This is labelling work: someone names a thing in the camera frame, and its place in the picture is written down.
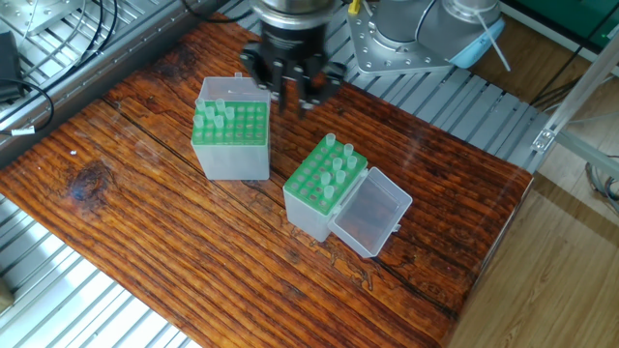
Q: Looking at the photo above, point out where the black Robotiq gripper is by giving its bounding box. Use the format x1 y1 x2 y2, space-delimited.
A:
239 19 348 117

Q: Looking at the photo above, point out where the clear green-rack pipette tip box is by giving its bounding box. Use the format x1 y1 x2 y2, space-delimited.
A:
191 74 273 183
283 133 414 260

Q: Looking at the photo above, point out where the black box device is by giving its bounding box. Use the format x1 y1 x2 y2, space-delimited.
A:
0 32 22 101

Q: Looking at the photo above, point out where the thin black cable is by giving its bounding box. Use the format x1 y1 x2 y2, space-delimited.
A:
0 79 59 131

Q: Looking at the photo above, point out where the aluminium frame post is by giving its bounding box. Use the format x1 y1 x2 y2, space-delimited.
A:
530 39 619 180

